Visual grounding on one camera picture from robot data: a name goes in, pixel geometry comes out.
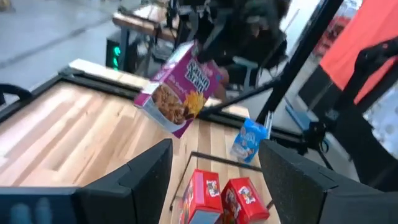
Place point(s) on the black computer green lights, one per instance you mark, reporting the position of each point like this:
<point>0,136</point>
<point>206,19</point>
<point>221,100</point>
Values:
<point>116,56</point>

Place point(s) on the orange cloth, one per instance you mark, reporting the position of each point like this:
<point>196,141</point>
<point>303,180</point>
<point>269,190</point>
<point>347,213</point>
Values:
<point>367,31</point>

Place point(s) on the black aluminium rig frame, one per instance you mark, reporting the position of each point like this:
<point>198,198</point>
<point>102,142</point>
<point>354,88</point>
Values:
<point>298,56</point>

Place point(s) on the purple Raisin Bran cereal box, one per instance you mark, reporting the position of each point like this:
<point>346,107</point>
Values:
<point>186,90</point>

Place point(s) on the pale stool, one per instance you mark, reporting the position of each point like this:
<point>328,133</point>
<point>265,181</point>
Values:
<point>245,62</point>

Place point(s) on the wooden workbench grey legs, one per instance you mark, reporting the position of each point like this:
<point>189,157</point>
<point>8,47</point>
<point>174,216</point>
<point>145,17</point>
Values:
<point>140,23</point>

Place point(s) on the person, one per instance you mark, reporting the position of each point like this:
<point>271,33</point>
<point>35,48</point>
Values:
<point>264,37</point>

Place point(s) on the white patterned cloth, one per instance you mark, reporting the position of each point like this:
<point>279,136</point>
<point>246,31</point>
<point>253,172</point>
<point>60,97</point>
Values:
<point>385,124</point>

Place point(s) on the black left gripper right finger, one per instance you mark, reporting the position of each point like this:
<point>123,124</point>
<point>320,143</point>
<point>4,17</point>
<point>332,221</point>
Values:
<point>311,202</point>

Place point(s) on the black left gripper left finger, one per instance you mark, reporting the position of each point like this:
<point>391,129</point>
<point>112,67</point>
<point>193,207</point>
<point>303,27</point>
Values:
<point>124,202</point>

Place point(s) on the red shelving unit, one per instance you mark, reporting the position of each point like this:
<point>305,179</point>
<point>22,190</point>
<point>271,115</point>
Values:
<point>332,34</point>

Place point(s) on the blue Rice Krispies cereal box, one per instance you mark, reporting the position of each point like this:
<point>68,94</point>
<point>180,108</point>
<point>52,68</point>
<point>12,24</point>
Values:
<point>248,140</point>

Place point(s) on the red Froot Loops cereal box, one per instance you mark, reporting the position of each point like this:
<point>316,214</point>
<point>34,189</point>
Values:
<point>203,196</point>
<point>245,199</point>

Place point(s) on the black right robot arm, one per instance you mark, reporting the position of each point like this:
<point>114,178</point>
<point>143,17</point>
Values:
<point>185,18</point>

